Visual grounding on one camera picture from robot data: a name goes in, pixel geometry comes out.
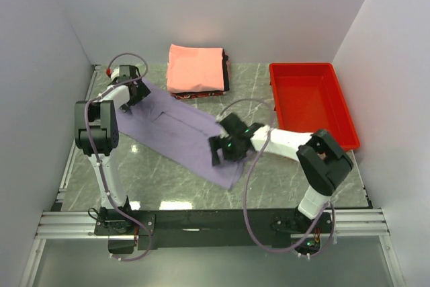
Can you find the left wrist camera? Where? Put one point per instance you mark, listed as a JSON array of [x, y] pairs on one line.
[[113, 73]]

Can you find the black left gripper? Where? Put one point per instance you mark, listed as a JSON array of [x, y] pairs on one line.
[[142, 92]]

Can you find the black folded t-shirt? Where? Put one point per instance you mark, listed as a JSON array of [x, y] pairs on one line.
[[225, 72]]

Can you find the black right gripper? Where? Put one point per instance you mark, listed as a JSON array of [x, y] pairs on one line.
[[216, 143]]

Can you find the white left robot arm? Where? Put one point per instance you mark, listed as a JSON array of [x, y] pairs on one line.
[[97, 133]]

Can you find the lavender t-shirt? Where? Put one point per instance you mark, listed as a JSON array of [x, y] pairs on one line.
[[179, 132]]

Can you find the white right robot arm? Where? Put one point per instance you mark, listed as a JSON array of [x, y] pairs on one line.
[[323, 161]]

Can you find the red patterned folded t-shirt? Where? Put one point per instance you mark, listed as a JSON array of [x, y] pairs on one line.
[[194, 95]]

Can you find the red plastic bin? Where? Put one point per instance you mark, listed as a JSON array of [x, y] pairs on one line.
[[308, 97]]

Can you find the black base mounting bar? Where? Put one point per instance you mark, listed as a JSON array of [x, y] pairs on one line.
[[273, 227]]

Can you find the dusty pink folded t-shirt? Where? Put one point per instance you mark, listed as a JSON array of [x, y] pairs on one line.
[[228, 68]]

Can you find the aluminium frame rail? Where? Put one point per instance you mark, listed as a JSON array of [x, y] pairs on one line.
[[178, 189]]

